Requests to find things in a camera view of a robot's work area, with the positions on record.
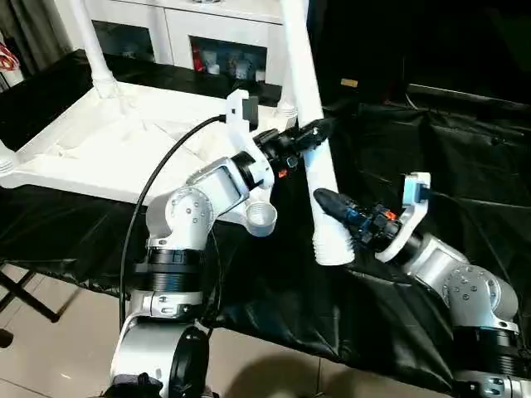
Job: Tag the yellow label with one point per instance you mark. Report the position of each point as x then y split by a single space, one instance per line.
349 82

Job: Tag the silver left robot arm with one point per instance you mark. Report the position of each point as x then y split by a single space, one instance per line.
182 232

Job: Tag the red bottle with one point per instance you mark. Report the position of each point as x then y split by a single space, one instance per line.
198 62

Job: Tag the grey curtain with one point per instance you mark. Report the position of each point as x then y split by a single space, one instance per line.
41 33

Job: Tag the black metal frame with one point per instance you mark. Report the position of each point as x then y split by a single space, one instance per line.
469 94

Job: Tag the white jar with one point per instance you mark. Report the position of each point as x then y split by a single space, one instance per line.
260 75
213 68

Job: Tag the white glass door cabinet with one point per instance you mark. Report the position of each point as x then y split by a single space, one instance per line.
178 29

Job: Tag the red clothes hangers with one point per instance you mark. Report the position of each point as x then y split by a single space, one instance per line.
8 58

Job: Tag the black work surface mat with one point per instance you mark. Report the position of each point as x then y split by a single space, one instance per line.
435 145

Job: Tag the white plastic table top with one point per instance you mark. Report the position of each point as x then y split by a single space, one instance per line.
103 145

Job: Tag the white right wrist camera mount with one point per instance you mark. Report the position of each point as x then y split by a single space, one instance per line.
410 207

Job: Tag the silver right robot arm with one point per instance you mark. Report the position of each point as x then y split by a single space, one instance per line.
469 282

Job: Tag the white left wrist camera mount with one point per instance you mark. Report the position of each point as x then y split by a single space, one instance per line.
245 124

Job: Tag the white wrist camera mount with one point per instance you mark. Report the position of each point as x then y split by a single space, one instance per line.
410 207
245 124

